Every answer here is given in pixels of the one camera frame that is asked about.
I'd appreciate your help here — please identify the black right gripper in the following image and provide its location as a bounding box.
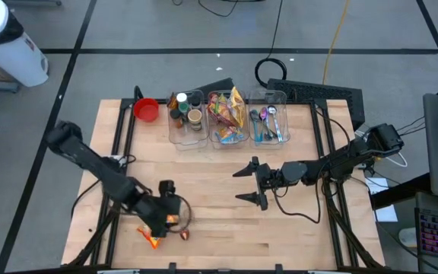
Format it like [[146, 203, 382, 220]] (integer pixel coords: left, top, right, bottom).
[[232, 156, 284, 212]]

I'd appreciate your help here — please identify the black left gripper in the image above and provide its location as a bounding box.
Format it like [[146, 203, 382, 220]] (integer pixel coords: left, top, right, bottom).
[[142, 195, 183, 238]]

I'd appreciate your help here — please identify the orange Maruchan ramen pack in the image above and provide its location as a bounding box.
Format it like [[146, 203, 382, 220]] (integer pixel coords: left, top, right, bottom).
[[136, 214, 181, 250]]

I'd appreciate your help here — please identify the teal plastic spoon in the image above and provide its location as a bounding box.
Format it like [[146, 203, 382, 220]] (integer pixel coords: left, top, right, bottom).
[[250, 113, 262, 147]]

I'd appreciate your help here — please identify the black spoon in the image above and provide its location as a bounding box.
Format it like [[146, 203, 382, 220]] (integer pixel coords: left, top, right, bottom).
[[249, 109, 280, 141]]

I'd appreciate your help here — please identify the purple spoon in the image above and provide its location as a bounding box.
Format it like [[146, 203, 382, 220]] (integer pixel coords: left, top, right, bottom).
[[259, 106, 269, 132]]

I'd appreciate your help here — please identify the silver spoon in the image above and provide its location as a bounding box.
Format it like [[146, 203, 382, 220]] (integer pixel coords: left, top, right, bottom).
[[267, 104, 283, 143]]

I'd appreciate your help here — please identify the yellow Maruchan ramen pack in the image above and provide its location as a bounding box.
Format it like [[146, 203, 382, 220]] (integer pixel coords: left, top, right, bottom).
[[227, 86, 247, 129]]

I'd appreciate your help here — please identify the green red noodle pack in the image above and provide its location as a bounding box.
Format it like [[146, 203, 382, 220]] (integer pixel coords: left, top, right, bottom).
[[207, 92, 230, 126]]

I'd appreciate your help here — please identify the tan lid furikake jar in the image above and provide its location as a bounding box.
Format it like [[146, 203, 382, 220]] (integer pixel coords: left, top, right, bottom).
[[187, 108, 204, 132]]

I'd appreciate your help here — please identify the black lid chili powder jar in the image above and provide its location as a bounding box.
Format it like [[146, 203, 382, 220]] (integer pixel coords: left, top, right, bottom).
[[167, 93, 183, 120]]

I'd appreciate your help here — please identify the clear plastic bin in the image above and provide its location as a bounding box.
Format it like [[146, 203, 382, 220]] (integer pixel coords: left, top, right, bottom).
[[207, 87, 249, 150], [167, 90, 210, 151], [247, 90, 291, 150]]

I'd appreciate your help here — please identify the black flat panel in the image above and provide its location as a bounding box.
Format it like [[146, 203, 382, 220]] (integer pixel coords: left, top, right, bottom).
[[192, 77, 237, 95]]

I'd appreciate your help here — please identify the red bowl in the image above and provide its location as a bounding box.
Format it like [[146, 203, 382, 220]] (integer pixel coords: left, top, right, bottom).
[[132, 97, 160, 123]]

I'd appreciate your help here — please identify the black perforated case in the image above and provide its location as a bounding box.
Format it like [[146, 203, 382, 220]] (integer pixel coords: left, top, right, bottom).
[[265, 78, 366, 131]]

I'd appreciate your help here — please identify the white paper sheet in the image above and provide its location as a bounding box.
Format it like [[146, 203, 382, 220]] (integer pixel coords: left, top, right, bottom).
[[365, 177, 399, 224]]

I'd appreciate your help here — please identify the white computer mouse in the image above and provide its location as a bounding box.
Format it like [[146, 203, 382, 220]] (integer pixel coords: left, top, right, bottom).
[[398, 227, 418, 249]]

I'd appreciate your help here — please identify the white trash can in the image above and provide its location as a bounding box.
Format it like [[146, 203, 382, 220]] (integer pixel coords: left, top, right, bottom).
[[0, 0, 49, 88]]

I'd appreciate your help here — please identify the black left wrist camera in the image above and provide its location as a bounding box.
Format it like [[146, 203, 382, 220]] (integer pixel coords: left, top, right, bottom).
[[159, 180, 177, 198]]

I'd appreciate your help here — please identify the black coiled cable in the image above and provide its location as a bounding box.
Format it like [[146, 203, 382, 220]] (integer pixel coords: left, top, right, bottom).
[[254, 0, 288, 89]]

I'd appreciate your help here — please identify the black table frame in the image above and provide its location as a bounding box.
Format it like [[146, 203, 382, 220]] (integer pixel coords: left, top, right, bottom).
[[61, 85, 386, 274]]

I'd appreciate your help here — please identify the yellow cable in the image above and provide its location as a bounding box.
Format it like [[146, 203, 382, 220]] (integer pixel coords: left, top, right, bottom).
[[322, 0, 352, 86]]

